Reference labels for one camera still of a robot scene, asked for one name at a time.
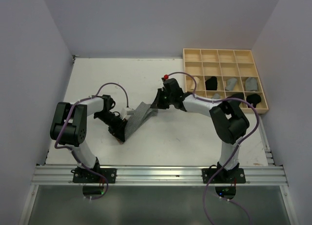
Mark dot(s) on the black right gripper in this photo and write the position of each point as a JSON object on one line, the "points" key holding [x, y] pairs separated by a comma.
{"points": [[157, 102]]}

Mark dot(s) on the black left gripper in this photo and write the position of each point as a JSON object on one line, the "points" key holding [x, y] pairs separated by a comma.
{"points": [[118, 130]]}

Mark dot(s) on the grey striped underwear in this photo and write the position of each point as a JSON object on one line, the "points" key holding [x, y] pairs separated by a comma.
{"points": [[142, 113]]}

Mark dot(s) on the beige underwear with navy trim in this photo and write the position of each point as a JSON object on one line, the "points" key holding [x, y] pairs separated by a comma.
{"points": [[195, 83]]}

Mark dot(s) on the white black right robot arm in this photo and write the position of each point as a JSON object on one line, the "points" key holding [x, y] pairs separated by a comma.
{"points": [[229, 121]]}

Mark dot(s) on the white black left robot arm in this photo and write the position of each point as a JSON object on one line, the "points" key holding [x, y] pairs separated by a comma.
{"points": [[69, 128]]}

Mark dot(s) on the black rolled sock upper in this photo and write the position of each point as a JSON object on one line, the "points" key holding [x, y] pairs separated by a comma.
{"points": [[211, 84]]}

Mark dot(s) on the black rolled sock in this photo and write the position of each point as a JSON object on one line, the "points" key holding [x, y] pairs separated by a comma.
{"points": [[237, 95], [254, 99], [211, 84]]}

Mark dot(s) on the grey rolled sock lower left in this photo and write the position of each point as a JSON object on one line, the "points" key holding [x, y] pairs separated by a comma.
{"points": [[216, 96]]}

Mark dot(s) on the grey rolled sock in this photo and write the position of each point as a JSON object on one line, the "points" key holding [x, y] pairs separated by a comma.
{"points": [[230, 84], [251, 84], [216, 96]]}

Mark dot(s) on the wooden compartment tray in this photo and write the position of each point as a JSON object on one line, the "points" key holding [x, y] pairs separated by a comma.
{"points": [[223, 64]]}

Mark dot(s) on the grey rolled sock middle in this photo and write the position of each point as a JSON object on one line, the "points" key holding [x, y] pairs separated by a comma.
{"points": [[230, 84]]}

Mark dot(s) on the black rolled sock lower middle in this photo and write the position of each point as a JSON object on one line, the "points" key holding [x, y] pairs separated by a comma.
{"points": [[237, 95]]}

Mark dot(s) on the grey rolled sock right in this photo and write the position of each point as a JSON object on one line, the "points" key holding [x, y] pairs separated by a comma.
{"points": [[251, 84]]}

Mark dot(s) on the black rolled sock lower right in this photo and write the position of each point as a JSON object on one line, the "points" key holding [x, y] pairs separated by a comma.
{"points": [[254, 99]]}

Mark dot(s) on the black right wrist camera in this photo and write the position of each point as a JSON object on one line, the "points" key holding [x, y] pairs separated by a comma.
{"points": [[172, 87]]}

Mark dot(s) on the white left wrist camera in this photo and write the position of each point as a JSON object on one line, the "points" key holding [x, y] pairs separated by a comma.
{"points": [[126, 113]]}

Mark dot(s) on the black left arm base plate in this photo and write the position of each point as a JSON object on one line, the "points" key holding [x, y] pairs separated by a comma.
{"points": [[86, 177]]}

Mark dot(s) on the aluminium frame rail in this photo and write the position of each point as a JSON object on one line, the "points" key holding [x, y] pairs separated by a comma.
{"points": [[62, 175]]}

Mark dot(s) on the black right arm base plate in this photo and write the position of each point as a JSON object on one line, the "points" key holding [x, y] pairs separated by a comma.
{"points": [[224, 177]]}

